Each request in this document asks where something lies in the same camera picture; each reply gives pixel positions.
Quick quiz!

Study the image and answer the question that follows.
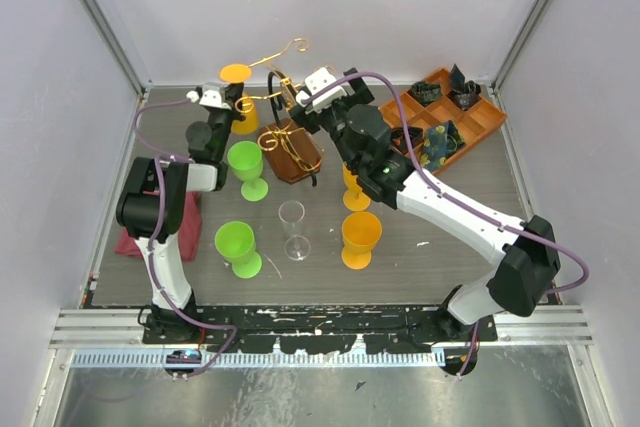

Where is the gold wire wine glass rack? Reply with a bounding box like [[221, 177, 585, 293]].
[[219, 37, 322, 187]]

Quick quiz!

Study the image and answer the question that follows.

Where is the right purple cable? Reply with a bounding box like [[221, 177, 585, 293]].
[[307, 70, 592, 378]]

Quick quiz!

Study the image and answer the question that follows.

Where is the red cloth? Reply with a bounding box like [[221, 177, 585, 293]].
[[114, 192, 202, 262]]

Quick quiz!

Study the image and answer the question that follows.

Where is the orange goblet front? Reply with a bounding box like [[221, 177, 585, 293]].
[[341, 211, 383, 270]]

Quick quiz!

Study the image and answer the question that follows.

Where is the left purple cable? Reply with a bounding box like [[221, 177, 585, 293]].
[[134, 96, 236, 378]]

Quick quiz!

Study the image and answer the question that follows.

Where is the purple cable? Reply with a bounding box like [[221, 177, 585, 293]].
[[134, 96, 236, 378], [307, 70, 592, 378]]

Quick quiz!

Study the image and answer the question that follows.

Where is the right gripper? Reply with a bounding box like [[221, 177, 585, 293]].
[[288, 69, 373, 173]]

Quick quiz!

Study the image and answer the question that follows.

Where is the wooden compartment tray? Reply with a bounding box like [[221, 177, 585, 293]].
[[399, 68, 507, 176]]

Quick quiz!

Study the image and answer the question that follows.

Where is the dark rolled cloth in tray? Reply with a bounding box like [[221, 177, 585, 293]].
[[409, 81, 442, 106]]

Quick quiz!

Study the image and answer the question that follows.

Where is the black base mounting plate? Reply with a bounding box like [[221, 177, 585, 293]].
[[137, 304, 498, 355]]

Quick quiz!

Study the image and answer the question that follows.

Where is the orange goblet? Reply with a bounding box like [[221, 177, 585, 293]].
[[342, 165, 371, 212], [341, 211, 383, 270], [219, 63, 259, 135]]

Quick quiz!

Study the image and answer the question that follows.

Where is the green goblet front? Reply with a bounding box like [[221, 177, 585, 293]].
[[214, 221, 262, 279]]

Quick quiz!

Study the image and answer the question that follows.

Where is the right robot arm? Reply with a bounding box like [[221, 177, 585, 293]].
[[290, 68, 560, 341]]

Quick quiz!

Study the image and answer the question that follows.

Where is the slotted cable duct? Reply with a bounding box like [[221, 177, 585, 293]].
[[70, 348, 445, 369]]

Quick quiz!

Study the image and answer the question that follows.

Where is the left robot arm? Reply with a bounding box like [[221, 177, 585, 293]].
[[116, 81, 244, 343]]

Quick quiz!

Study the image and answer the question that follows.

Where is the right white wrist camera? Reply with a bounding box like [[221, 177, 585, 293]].
[[295, 67, 347, 113]]

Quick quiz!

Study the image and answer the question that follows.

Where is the blue yellow patterned cloth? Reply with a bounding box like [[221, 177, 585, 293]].
[[420, 121, 466, 172]]

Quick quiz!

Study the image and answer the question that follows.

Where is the dark folded cloth in tray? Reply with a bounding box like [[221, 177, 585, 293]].
[[448, 64, 481, 111]]

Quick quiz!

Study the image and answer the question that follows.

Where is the black item in tray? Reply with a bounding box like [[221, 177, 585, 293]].
[[391, 126, 424, 155]]

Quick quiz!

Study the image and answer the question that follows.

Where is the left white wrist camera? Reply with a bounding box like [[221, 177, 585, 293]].
[[186, 83, 226, 109]]

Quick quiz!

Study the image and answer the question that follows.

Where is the clear champagne flute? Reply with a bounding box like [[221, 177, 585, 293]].
[[278, 200, 311, 261]]

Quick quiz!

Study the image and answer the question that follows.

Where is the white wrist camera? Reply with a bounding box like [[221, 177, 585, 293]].
[[295, 67, 347, 113], [186, 83, 226, 109]]

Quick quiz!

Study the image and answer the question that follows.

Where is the green goblet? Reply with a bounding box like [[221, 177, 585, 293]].
[[214, 221, 262, 279], [227, 141, 269, 202]]

